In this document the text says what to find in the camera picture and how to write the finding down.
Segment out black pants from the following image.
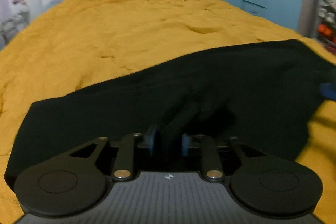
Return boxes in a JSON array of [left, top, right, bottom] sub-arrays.
[[5, 40, 335, 187]]

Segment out yellow bed sheet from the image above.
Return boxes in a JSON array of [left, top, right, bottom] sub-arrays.
[[0, 0, 336, 224]]

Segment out shoe rack with items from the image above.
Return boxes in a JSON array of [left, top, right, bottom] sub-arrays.
[[313, 0, 335, 55]]

